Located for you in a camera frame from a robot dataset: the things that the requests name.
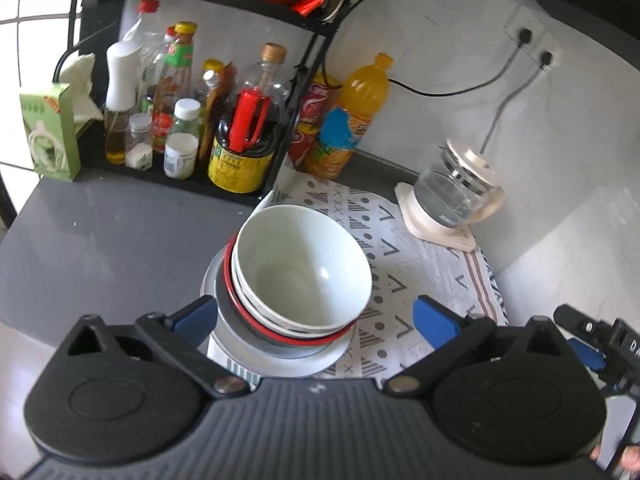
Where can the white-cap pill bottle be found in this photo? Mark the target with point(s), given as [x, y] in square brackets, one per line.
[183, 139]

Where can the small glass spice jar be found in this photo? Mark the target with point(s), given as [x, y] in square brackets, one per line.
[138, 142]

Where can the black wire spice rack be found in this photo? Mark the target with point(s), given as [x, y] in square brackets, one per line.
[95, 25]

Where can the red cola can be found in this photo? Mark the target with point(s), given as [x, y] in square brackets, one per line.
[302, 141]
[317, 99]

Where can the patterned white table mat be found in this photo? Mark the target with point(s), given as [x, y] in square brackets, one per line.
[403, 267]

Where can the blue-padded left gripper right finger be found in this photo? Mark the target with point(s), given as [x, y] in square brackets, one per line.
[453, 338]

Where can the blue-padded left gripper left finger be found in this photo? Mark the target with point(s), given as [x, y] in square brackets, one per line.
[175, 340]

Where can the cream kettle base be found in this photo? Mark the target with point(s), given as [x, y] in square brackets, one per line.
[422, 226]

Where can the white oil spray bottle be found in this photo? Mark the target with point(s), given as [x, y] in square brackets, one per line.
[123, 65]

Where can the large white floral plate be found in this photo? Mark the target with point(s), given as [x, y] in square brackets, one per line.
[240, 349]

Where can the clear cork-top bottle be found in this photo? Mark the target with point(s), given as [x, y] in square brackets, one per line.
[263, 76]

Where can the green tissue box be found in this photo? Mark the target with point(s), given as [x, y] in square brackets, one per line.
[48, 119]

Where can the white bowl yellow outside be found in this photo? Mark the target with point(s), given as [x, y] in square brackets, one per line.
[303, 268]

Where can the large soy sauce jug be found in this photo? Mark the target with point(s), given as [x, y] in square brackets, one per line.
[244, 143]

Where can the orange juice bottle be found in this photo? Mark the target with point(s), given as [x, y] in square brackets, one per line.
[362, 96]

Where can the large white bowl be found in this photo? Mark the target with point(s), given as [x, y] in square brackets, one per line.
[268, 322]

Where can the glass electric kettle cream lid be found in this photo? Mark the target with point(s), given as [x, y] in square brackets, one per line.
[459, 187]

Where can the red plastic plate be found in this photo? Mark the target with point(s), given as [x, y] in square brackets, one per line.
[264, 331]

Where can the person's right hand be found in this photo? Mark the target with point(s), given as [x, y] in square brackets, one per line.
[629, 461]

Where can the red-label sauce bottle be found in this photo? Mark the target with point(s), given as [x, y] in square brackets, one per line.
[174, 82]

